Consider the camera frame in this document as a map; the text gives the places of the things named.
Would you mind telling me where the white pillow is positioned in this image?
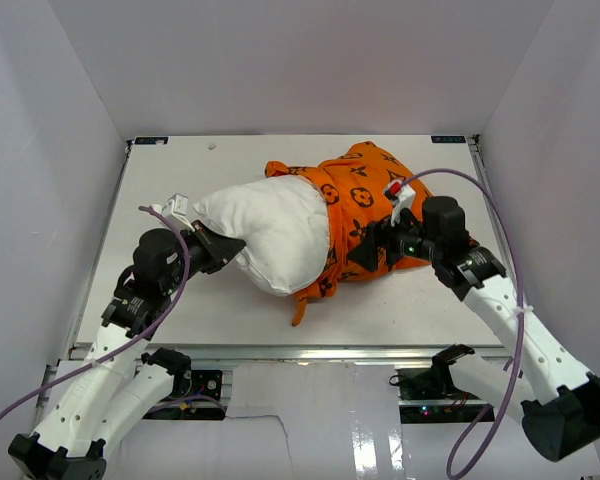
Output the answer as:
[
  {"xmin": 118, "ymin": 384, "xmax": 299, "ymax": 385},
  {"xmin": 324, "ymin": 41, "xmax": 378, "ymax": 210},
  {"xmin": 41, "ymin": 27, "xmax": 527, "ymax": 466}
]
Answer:
[{"xmin": 192, "ymin": 176, "xmax": 330, "ymax": 296}]

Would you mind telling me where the orange patterned pillowcase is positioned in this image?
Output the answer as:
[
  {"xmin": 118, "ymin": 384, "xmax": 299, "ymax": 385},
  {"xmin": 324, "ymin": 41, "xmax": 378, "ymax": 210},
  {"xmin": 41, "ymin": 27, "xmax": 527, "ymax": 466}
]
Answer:
[{"xmin": 264, "ymin": 141, "xmax": 434, "ymax": 327}]

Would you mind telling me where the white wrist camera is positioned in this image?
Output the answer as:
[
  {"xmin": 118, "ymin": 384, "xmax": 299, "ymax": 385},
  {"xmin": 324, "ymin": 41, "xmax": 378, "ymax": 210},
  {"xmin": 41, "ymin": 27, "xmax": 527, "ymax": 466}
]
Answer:
[
  {"xmin": 151, "ymin": 193, "xmax": 193, "ymax": 231},
  {"xmin": 384, "ymin": 179, "xmax": 416, "ymax": 227}
]

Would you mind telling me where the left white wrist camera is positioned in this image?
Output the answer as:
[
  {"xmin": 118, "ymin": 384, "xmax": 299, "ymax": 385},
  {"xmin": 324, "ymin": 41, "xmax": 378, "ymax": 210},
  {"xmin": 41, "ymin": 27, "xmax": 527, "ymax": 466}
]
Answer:
[{"xmin": 151, "ymin": 193, "xmax": 193, "ymax": 231}]

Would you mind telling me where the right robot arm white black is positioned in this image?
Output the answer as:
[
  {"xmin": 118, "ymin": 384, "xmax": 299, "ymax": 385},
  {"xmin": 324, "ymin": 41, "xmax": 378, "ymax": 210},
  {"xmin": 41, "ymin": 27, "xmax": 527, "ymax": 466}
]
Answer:
[{"xmin": 348, "ymin": 196, "xmax": 600, "ymax": 462}]

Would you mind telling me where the left blue table label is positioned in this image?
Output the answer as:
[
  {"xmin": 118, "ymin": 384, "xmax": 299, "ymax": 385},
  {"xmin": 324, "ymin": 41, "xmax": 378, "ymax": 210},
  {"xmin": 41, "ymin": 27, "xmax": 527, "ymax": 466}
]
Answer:
[{"xmin": 133, "ymin": 136, "xmax": 169, "ymax": 146}]

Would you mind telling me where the right blue table label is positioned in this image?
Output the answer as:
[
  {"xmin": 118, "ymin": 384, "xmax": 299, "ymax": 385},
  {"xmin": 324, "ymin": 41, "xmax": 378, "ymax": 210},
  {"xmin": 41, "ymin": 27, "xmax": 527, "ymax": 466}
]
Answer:
[{"xmin": 431, "ymin": 135, "xmax": 466, "ymax": 144}]

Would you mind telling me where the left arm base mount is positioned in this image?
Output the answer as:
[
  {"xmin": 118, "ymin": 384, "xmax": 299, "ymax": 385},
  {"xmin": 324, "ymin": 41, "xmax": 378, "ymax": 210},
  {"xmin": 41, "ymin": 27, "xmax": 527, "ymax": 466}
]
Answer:
[{"xmin": 141, "ymin": 348, "xmax": 223, "ymax": 402}]

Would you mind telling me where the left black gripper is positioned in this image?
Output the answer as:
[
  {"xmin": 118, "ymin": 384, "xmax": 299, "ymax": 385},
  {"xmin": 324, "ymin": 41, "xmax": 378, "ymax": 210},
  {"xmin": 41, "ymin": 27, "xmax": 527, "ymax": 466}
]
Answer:
[{"xmin": 162, "ymin": 218, "xmax": 246, "ymax": 294}]

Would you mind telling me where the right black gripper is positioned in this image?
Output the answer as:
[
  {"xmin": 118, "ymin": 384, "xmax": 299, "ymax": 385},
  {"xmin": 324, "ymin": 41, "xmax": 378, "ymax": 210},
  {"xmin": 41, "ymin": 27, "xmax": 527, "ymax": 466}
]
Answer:
[{"xmin": 346, "ymin": 203, "xmax": 441, "ymax": 273}]

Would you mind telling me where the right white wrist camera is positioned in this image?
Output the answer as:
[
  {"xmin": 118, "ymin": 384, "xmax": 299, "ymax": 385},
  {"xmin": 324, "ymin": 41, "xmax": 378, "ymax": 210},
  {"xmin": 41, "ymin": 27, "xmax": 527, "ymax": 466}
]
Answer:
[{"xmin": 384, "ymin": 179, "xmax": 416, "ymax": 227}]

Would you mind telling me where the blue table label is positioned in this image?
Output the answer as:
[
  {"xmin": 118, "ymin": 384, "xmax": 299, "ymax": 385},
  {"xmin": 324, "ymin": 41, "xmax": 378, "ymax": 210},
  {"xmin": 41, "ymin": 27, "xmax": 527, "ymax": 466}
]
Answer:
[
  {"xmin": 133, "ymin": 136, "xmax": 169, "ymax": 146},
  {"xmin": 431, "ymin": 135, "xmax": 466, "ymax": 144}
]

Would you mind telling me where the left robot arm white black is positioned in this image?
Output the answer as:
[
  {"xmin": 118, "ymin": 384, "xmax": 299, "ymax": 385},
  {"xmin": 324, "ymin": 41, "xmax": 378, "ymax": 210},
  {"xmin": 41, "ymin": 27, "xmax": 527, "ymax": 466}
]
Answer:
[{"xmin": 8, "ymin": 221, "xmax": 246, "ymax": 479}]

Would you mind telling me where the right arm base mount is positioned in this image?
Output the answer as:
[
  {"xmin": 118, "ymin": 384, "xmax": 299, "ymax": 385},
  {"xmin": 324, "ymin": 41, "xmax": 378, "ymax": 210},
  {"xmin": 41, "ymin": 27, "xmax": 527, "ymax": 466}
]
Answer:
[{"xmin": 388, "ymin": 344, "xmax": 486, "ymax": 425}]

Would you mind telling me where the aluminium front rail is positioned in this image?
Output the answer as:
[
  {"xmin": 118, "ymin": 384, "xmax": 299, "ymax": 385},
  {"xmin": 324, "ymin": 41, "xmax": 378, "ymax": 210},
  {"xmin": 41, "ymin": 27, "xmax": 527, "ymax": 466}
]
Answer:
[{"xmin": 69, "ymin": 343, "xmax": 511, "ymax": 364}]

